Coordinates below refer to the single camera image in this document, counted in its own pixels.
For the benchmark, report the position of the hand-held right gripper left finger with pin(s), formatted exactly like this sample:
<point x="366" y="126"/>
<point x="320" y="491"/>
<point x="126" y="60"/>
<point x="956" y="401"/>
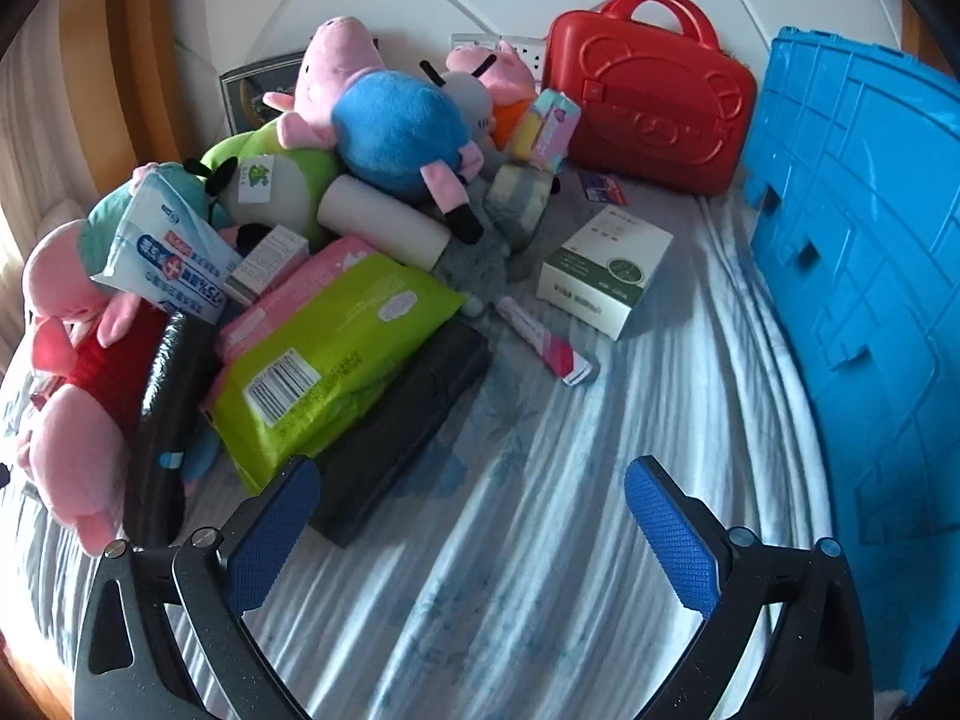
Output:
<point x="274" y="532"/>

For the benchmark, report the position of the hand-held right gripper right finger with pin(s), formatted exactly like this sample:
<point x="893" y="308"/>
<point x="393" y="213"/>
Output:
<point x="671" y="532"/>

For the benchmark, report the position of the pink white tube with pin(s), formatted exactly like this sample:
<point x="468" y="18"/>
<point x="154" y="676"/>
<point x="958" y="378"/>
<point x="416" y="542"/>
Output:
<point x="547" y="341"/>

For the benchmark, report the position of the blue plastic storage crate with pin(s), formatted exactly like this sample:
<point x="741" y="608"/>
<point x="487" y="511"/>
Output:
<point x="877" y="315"/>

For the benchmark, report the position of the light blue soft item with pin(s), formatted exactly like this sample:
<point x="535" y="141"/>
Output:
<point x="201" y="461"/>

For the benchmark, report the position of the striped grey bed sheet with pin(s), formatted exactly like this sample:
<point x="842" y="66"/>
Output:
<point x="562" y="502"/>

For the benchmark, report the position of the black bag roll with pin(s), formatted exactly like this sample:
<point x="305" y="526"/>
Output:
<point x="169" y="405"/>

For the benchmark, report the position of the flat black bag pack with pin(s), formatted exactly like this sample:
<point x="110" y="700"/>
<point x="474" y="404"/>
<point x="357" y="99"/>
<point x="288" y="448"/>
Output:
<point x="405" y="420"/>

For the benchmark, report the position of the green wet wipes pack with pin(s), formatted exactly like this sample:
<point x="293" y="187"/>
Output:
<point x="337" y="360"/>

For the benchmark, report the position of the pink pig plush red dress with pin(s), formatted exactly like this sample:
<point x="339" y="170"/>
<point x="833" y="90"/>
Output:
<point x="75" y="420"/>

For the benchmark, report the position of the pink soft pack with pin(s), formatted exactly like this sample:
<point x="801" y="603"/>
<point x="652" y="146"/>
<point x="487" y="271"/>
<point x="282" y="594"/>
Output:
<point x="300" y="292"/>

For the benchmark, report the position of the small white pink box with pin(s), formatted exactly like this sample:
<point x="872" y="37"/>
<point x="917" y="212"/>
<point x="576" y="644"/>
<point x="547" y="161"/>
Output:
<point x="266" y="262"/>

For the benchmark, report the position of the white green cardboard box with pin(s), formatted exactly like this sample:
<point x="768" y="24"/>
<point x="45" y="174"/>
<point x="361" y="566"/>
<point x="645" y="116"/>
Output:
<point x="611" y="262"/>

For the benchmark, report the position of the white blue wipes pack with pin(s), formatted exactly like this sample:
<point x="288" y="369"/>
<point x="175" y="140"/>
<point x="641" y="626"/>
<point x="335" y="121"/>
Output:
<point x="157" y="247"/>

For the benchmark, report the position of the grey fluffy plush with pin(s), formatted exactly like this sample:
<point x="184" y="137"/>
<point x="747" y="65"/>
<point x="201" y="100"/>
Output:
<point x="472" y="270"/>

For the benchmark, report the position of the white paper roll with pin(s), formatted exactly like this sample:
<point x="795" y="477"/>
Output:
<point x="382" y="221"/>

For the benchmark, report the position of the pink pig plush teal dress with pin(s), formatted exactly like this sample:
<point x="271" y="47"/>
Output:
<point x="64" y="262"/>

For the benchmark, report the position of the blue red card pack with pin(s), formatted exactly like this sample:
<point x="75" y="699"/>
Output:
<point x="602" y="187"/>

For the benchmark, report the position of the green plush white belly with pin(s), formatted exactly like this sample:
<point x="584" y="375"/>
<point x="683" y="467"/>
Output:
<point x="292" y="180"/>

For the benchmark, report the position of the grey blue tissue pack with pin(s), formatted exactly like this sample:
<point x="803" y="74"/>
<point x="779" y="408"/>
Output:
<point x="521" y="199"/>

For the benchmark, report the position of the pink yellow sponge pack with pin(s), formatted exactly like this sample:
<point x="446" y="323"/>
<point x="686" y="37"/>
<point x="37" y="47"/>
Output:
<point x="544" y="131"/>

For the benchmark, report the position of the pink pig plush blue body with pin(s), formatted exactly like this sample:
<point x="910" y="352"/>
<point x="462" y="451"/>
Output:
<point x="390" y="127"/>

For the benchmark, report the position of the red hard-shell suitcase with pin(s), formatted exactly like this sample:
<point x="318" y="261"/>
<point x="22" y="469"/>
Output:
<point x="645" y="105"/>

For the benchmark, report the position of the beige curtain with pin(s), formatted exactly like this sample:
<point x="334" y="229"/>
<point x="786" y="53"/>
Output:
<point x="30" y="127"/>

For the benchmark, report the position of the grey white plush toy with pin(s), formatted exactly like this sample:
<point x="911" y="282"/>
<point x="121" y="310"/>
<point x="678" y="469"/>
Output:
<point x="469" y="101"/>

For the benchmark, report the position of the pink pig plush orange dress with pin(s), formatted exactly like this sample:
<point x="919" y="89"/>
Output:
<point x="502" y="82"/>

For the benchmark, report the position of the wooden headboard frame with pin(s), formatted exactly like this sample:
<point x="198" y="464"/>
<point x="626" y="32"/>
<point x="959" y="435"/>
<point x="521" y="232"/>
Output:
<point x="127" y="75"/>

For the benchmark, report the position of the white wall socket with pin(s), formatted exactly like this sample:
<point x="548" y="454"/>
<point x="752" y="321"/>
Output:
<point x="480" y="41"/>

